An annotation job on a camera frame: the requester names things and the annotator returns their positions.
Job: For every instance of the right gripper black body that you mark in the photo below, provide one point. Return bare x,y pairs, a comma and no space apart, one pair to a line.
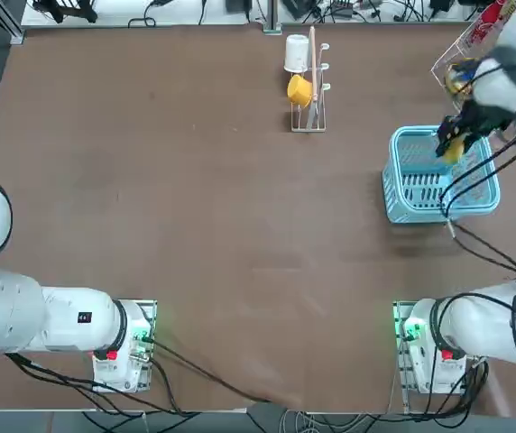
488,117

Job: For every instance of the yellow lemon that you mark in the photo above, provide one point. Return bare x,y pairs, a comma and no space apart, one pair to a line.
455,152

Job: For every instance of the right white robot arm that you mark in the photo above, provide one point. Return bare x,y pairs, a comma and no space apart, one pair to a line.
479,325

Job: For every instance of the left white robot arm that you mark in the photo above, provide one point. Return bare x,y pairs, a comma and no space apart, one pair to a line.
59,315

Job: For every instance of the clear acrylic tiered rack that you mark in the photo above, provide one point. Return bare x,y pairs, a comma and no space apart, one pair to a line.
447,54

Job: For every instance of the blue plastic slotted basket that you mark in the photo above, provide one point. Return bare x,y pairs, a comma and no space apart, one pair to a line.
420,198

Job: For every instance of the yellow plastic cup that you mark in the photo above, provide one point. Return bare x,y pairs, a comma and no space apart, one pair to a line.
299,90

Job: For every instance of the black red power strip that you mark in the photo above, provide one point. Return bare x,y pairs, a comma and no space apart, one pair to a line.
341,4

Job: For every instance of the white plastic cup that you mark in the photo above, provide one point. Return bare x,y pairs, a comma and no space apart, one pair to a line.
296,53

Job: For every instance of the black tripod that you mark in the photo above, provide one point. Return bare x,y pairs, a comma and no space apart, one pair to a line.
66,9

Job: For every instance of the grey camera post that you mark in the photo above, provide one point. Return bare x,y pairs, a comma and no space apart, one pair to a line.
273,15

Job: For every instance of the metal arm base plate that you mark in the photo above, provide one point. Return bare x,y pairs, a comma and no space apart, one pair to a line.
400,361
150,311

